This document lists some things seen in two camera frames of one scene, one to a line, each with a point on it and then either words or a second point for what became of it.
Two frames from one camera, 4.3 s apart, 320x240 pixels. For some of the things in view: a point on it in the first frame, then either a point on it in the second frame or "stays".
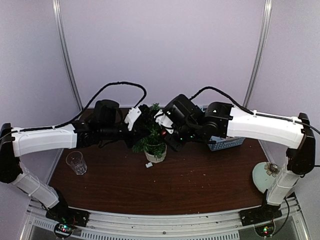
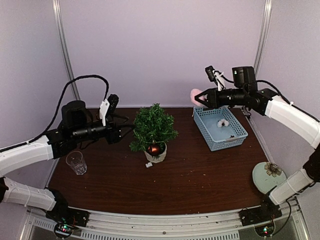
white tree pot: [154, 159] stays
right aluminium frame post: [259, 50] stays
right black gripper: [175, 144] -> [213, 101]
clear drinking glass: [75, 159] stays
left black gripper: [136, 134] -> [114, 135]
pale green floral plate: [263, 175] stays
